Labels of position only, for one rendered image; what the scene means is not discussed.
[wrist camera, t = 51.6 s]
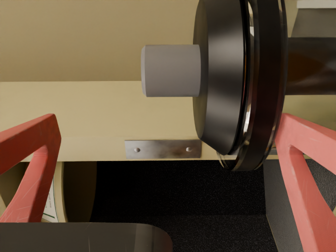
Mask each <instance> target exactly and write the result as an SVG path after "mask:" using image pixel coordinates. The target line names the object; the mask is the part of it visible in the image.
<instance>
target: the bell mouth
mask: <svg viewBox="0 0 336 252"><path fill-rule="evenodd" d="M29 164H30V161H26V162H25V171H24V173H25V172H26V170H27V168H28V166H29ZM96 184H97V161H57V162H56V167H55V171H54V176H53V179H52V183H51V186H50V190H49V194H48V197H47V201H46V204H45V208H44V211H43V215H42V218H41V222H43V223H89V222H90V219H91V215H92V211H93V206H94V201H95V194H96Z"/></svg>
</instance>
